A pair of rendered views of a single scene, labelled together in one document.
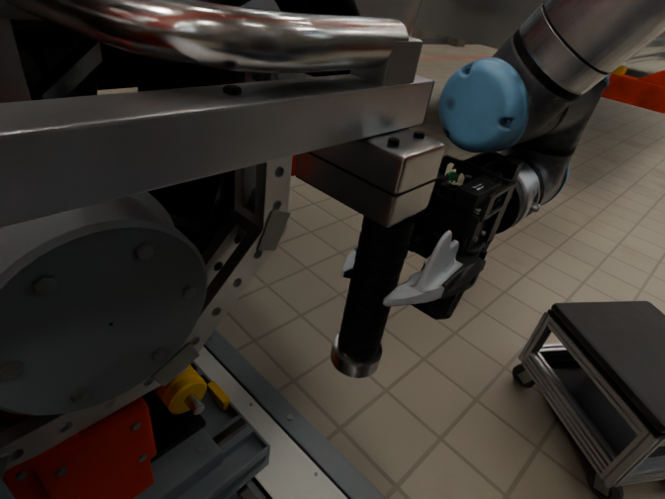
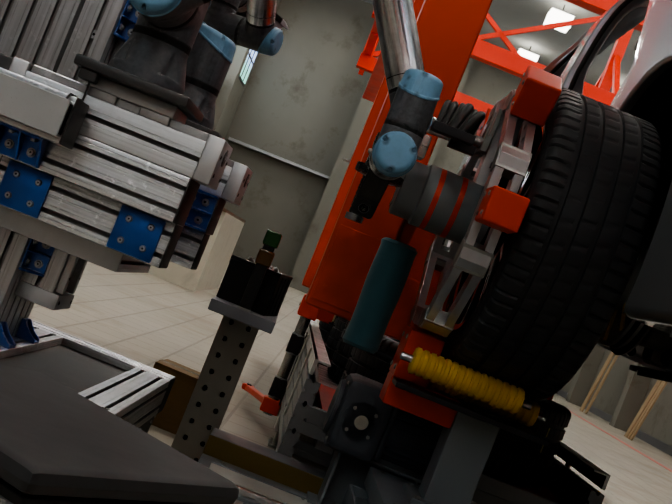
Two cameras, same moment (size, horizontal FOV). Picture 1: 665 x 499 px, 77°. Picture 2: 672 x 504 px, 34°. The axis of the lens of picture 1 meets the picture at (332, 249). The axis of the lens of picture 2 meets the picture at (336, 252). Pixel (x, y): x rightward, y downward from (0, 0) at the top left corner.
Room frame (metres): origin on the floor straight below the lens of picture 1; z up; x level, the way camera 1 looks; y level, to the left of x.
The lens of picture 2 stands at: (1.98, -1.50, 0.62)
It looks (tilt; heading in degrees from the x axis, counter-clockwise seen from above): 1 degrees up; 140
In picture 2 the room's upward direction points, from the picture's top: 22 degrees clockwise
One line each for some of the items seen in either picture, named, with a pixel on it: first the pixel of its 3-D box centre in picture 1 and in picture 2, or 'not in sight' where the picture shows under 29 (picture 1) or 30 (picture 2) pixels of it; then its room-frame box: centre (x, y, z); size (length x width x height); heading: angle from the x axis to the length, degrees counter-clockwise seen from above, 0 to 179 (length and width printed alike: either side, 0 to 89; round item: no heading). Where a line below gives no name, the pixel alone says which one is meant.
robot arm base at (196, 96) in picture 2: not in sight; (188, 101); (-0.33, -0.17, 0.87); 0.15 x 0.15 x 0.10
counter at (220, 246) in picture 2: not in sight; (187, 238); (-7.45, 4.52, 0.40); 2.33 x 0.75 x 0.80; 140
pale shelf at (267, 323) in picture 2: not in sight; (245, 311); (-0.40, 0.27, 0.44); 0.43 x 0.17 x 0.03; 142
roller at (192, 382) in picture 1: (146, 347); (466, 380); (0.42, 0.26, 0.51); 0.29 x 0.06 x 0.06; 52
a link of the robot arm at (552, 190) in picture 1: (525, 176); (394, 153); (0.49, -0.22, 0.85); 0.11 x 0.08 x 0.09; 142
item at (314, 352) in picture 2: not in sight; (307, 360); (-1.17, 1.20, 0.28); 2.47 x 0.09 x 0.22; 142
